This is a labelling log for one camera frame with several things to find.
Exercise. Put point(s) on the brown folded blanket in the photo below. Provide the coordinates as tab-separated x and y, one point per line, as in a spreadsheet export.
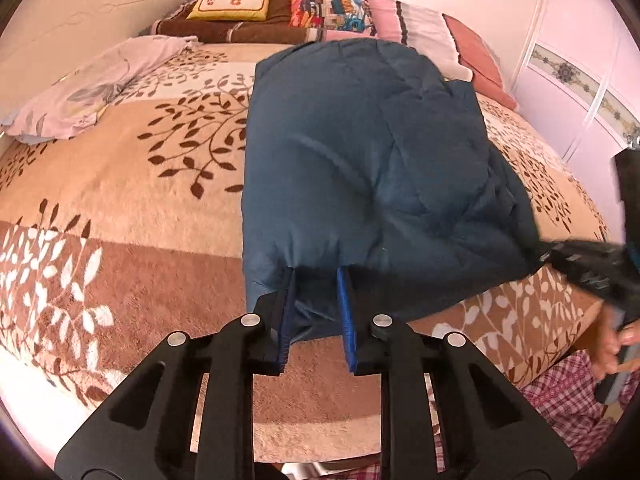
260	31

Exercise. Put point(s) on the beige leaf-patterned blanket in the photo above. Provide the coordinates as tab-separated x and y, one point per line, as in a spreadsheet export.
125	210

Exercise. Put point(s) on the person's right hand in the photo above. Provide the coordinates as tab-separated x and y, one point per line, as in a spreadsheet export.
607	347

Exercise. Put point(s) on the lilac cloth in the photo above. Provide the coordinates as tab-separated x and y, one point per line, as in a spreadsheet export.
100	85

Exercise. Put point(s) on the pink striped pillow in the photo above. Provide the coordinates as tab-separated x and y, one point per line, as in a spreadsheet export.
420	25

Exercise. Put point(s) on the white wardrobe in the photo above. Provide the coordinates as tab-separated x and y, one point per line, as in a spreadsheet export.
570	60

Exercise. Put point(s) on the colourful printed cushion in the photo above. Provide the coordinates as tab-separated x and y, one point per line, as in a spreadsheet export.
325	10

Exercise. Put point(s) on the yellow flowered cushion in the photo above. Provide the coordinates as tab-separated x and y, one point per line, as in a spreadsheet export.
230	2

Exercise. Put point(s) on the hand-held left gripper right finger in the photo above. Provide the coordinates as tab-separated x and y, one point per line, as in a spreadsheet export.
347	320

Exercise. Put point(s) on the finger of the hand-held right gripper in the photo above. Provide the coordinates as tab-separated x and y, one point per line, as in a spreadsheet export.
580	265

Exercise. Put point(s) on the salmon pillow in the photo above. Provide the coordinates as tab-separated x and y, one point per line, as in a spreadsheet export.
480	55

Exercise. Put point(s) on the dark blue puffer jacket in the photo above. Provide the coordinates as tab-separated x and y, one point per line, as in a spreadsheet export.
360	160

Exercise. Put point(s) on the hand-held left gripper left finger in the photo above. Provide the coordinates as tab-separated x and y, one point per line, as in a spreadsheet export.
286	320

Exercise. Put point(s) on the plaid pants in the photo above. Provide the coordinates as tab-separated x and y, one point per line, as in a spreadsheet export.
560	400

